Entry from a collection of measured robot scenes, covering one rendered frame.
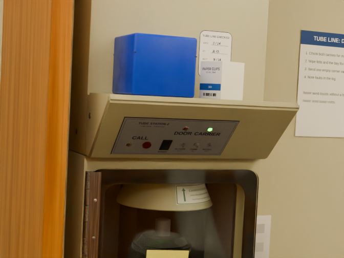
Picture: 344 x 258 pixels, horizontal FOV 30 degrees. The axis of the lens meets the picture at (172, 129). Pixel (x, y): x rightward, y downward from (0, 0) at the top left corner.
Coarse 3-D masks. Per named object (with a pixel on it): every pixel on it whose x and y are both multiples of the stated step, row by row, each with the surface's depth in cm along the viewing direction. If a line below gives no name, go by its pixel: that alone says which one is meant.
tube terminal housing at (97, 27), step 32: (96, 0) 100; (128, 0) 102; (160, 0) 105; (192, 0) 107; (224, 0) 109; (256, 0) 111; (96, 32) 101; (128, 32) 103; (160, 32) 105; (192, 32) 107; (256, 32) 112; (96, 64) 101; (256, 64) 112; (256, 96) 113; (96, 160) 102; (128, 160) 104; (160, 160) 106; (192, 160) 109; (224, 160) 111; (256, 160) 114; (64, 256) 112
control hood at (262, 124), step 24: (96, 96) 96; (120, 96) 91; (144, 96) 93; (96, 120) 96; (120, 120) 94; (240, 120) 101; (264, 120) 103; (288, 120) 104; (96, 144) 97; (240, 144) 106; (264, 144) 108
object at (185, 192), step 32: (128, 192) 103; (160, 192) 106; (192, 192) 108; (224, 192) 110; (256, 192) 112; (128, 224) 104; (160, 224) 106; (192, 224) 108; (224, 224) 110; (128, 256) 104; (192, 256) 109; (224, 256) 111
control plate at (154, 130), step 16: (128, 128) 96; (144, 128) 97; (160, 128) 98; (176, 128) 99; (192, 128) 100; (224, 128) 102; (160, 144) 101; (176, 144) 102; (192, 144) 103; (224, 144) 105
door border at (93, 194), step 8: (96, 176) 101; (96, 184) 101; (88, 192) 101; (96, 192) 101; (88, 200) 101; (96, 200) 101; (96, 208) 102; (88, 216) 101; (96, 216) 102; (88, 224) 101; (96, 224) 102; (88, 232) 101; (96, 232) 102; (88, 240) 101; (96, 240) 102; (88, 248) 101; (96, 248) 102; (88, 256) 102; (96, 256) 102
